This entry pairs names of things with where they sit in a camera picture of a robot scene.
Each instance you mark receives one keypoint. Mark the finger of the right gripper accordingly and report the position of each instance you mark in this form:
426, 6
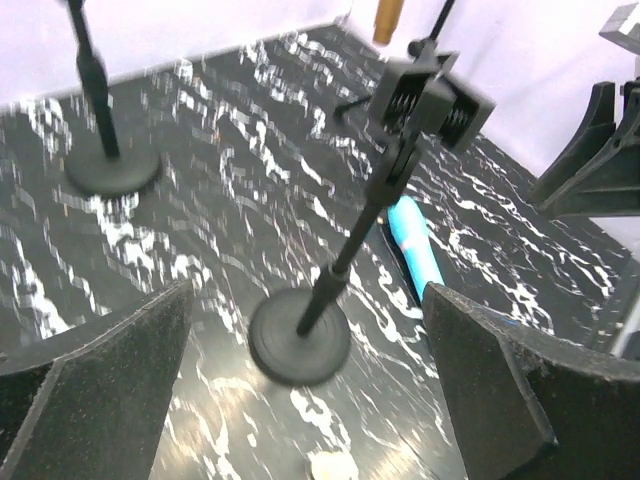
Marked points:
607, 186
594, 131

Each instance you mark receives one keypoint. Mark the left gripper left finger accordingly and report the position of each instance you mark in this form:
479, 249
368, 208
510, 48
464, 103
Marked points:
91, 403

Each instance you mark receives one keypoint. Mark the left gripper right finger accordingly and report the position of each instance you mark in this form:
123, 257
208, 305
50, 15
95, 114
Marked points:
527, 405

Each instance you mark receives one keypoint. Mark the tripod shock-mount mic stand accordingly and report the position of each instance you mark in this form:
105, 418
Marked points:
411, 97

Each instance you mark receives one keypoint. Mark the round-base mic stand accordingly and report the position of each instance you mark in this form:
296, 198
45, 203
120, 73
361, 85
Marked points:
98, 165
300, 336

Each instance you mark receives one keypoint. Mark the gold microphone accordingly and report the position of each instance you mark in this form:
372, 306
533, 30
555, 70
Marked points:
386, 20

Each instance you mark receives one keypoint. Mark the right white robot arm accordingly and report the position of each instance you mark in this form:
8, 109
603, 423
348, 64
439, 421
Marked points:
616, 331

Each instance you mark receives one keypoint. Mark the blue microphone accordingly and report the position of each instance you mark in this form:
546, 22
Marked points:
410, 234

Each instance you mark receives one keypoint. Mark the small beige adapter piece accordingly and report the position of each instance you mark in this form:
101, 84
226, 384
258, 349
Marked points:
327, 465

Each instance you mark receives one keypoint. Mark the black marbled table mat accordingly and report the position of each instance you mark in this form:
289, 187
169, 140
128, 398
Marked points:
260, 188

